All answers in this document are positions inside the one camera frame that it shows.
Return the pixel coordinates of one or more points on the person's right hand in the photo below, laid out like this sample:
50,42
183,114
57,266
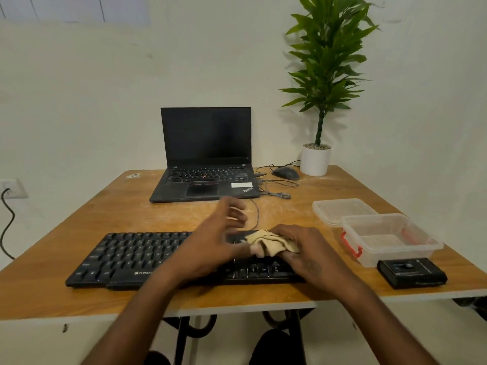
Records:
315,262

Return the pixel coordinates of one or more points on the person's left hand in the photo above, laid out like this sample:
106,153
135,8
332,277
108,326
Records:
201,250

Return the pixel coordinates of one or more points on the person's left thumb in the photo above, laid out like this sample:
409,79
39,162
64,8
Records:
239,250

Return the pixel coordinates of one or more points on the person's right fingers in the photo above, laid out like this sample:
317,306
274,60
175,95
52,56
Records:
287,233

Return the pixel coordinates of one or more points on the beige cleaning cloth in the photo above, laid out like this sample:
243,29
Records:
266,241

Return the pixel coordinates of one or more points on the person's left forearm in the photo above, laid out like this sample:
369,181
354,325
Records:
140,319

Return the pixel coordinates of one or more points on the person's right forearm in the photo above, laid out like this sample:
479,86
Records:
376,323

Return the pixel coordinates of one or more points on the clear plastic container lid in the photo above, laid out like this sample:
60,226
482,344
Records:
338,210

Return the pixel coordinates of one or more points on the black computer mouse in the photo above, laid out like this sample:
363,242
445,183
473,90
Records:
286,173

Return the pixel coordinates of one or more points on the white plant pot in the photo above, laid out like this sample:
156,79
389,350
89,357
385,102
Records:
315,161

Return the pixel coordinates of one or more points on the black laptop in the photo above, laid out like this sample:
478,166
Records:
207,155

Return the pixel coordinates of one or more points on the clear container with red clips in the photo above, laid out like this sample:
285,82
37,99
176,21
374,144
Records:
388,239

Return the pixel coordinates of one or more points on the person's right leg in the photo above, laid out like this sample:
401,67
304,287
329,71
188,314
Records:
272,349

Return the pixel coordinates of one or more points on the person's leg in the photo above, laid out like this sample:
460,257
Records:
158,359
272,349

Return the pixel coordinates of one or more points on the black computer keyboard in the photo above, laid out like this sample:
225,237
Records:
125,258

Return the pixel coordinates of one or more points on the small black box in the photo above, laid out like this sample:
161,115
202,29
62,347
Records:
413,272

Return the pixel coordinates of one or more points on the person's left leg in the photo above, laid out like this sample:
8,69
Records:
158,359

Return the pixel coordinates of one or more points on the green leafy plant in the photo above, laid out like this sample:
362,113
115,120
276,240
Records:
327,60

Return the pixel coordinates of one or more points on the black metal table leg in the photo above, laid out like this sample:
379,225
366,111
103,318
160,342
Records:
471,306

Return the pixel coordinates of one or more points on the frosted glass window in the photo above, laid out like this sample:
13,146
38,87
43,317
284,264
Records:
72,9

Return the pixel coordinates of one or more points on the black metal table frame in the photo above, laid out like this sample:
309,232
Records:
182,338

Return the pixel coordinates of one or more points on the white wall socket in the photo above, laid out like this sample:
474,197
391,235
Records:
14,188

